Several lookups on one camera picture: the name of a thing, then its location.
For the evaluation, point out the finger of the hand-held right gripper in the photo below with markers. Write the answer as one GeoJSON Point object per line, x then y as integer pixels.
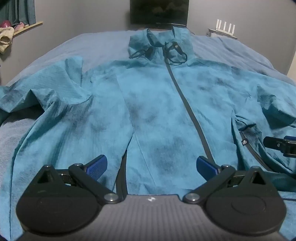
{"type": "Point", "coordinates": [272, 142]}

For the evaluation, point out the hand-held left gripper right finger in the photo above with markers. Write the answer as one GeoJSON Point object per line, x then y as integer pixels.
{"type": "Point", "coordinates": [205, 167]}

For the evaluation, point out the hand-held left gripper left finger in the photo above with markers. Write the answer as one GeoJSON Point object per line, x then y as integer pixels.
{"type": "Point", "coordinates": [98, 167]}

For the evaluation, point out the teal zip jacket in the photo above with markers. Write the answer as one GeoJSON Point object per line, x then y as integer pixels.
{"type": "Point", "coordinates": [150, 104]}

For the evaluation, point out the white wifi router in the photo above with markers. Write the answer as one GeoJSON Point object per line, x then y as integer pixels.
{"type": "Point", "coordinates": [225, 26]}

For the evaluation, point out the blue bed blanket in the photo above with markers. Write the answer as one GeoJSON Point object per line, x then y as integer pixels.
{"type": "Point", "coordinates": [104, 39]}

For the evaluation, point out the beige cloth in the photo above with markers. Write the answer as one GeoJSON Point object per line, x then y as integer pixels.
{"type": "Point", "coordinates": [5, 38]}

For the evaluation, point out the black television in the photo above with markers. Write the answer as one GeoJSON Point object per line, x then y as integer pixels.
{"type": "Point", "coordinates": [158, 11]}

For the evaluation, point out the pink round object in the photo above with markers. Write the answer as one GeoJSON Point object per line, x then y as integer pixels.
{"type": "Point", "coordinates": [5, 23]}

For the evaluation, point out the teal curtain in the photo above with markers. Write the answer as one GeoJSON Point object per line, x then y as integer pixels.
{"type": "Point", "coordinates": [20, 10]}

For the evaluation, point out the wooden wall shelf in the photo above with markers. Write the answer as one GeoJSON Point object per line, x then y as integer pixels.
{"type": "Point", "coordinates": [30, 26]}

